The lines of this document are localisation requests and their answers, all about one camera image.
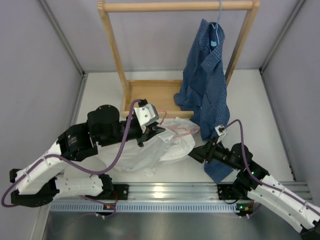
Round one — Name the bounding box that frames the slotted cable duct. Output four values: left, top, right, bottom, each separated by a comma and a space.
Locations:
50, 202, 249, 214

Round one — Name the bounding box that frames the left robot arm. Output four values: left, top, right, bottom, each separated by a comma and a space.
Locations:
1, 99, 165, 208

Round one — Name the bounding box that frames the aluminium mounting rail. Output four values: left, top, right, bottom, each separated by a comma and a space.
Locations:
112, 181, 311, 202

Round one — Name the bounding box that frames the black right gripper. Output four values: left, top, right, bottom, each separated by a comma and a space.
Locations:
186, 136, 241, 170

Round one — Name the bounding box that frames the blue wire hanger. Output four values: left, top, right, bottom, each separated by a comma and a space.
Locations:
210, 0, 223, 47

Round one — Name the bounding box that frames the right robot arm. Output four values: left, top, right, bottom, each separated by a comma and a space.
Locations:
188, 140, 320, 240

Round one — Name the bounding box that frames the right aluminium frame post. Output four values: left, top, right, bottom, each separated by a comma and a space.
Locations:
258, 0, 308, 126

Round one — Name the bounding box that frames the wooden clothes rack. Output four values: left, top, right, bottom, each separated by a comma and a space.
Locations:
97, 0, 260, 118

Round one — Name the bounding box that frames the left aluminium frame post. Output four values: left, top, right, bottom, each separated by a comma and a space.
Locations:
36, 0, 88, 126

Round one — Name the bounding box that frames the pink wire hanger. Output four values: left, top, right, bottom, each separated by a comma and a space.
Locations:
159, 110, 200, 138

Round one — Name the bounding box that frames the aluminium frame post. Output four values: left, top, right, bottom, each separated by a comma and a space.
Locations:
258, 0, 308, 126
36, 0, 88, 126

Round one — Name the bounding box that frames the blue checkered shirt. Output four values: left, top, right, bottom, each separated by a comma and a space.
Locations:
173, 17, 235, 185

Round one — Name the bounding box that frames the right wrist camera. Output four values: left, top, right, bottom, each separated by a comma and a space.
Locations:
214, 124, 227, 144

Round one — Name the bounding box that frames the white shirt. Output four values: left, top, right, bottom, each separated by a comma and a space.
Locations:
113, 124, 197, 176

